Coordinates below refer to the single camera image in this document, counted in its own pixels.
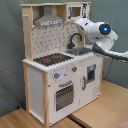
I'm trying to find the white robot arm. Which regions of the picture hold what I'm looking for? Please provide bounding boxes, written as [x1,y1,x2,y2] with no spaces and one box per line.
[75,18,128,63]

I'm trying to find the wooden toy kitchen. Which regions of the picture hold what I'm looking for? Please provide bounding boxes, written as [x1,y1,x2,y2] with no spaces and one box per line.
[22,2,103,127]

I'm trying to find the right red stove knob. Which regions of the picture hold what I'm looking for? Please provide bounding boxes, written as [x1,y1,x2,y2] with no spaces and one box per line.
[71,65,79,73]

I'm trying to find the red stove knob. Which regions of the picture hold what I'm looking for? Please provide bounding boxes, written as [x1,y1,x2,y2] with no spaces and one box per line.
[71,65,79,73]
[54,73,60,79]

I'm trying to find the black toy stovetop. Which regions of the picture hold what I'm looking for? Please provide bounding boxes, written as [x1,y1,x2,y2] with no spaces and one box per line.
[34,53,71,66]

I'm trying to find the left red stove knob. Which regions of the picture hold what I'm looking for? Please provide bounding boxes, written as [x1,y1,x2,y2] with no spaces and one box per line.
[54,73,60,79]

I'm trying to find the grey toy sink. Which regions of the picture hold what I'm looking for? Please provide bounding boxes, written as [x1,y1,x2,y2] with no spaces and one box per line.
[66,47,91,56]

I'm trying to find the black toy faucet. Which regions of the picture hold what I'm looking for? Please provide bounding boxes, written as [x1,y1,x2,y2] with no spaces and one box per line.
[67,33,82,49]

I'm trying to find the grey water dispenser panel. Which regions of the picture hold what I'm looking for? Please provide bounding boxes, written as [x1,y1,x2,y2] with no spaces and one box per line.
[87,65,96,82]

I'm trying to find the toy oven door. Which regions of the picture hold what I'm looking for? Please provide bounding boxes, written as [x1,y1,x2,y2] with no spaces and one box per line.
[55,81,74,111]

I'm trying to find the grey range hood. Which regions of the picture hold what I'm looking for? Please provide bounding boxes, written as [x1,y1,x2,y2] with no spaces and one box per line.
[35,5,63,27]

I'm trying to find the toy microwave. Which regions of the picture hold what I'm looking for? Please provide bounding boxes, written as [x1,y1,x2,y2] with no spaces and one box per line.
[67,3,89,21]

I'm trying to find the grey fabric backdrop curtain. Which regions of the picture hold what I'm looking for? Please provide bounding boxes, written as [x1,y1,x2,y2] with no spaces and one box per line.
[0,0,128,117]

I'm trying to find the grey cabinet door handle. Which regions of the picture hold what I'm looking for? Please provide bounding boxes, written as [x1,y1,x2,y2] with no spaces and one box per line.
[82,76,87,90]

